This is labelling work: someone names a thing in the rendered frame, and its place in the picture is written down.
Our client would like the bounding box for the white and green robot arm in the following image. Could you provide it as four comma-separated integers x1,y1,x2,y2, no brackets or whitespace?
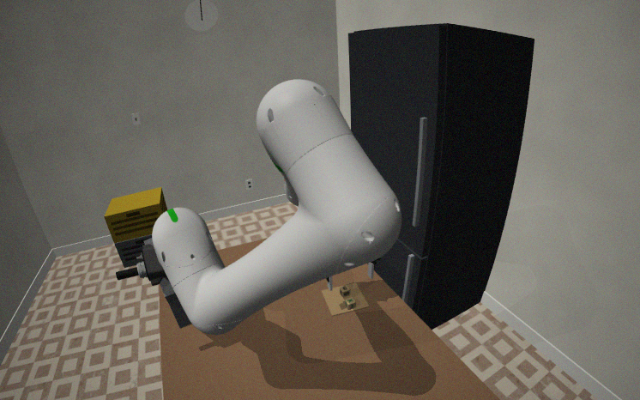
116,79,402,335

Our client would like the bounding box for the beige flat mat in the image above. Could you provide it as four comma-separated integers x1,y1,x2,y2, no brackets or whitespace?
321,283,369,316

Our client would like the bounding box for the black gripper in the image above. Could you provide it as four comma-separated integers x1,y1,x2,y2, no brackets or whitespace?
326,258,380,291

